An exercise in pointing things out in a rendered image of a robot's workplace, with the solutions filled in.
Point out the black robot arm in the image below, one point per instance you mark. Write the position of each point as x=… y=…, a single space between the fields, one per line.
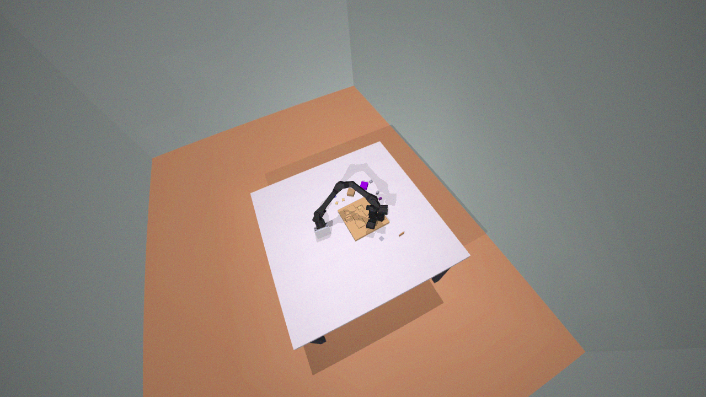
x=372 y=199

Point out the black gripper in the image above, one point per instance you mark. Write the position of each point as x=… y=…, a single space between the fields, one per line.
x=371 y=222

